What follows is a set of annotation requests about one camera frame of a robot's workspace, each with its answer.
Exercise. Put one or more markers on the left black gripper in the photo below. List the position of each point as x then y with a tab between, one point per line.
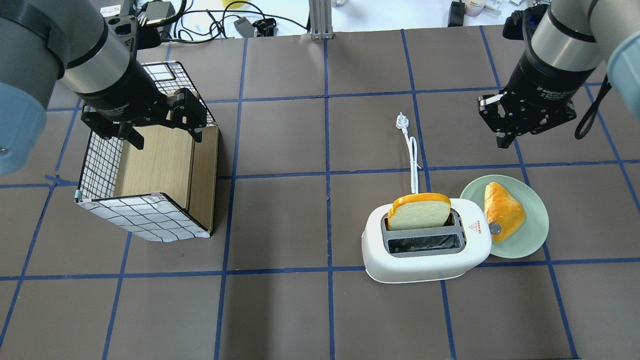
121	92

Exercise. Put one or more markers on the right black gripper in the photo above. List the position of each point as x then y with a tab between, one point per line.
540	80

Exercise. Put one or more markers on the white two-slot toaster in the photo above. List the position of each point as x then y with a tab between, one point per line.
426	254

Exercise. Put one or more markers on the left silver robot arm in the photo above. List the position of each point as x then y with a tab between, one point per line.
45	41

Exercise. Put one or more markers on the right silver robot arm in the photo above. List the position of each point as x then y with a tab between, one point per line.
565	41

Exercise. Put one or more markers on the triangular golden bread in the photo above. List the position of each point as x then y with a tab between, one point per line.
502	208

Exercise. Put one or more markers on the green round plate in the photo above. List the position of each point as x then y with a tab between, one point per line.
530	237

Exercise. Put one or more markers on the toast bread slice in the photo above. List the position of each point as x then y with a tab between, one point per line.
419	211

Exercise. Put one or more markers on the black power adapter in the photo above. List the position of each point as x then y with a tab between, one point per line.
244	27

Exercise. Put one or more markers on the wire shelf rack with wood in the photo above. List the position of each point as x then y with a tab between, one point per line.
163	192

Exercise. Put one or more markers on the aluminium frame post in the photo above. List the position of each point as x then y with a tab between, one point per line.
320	19

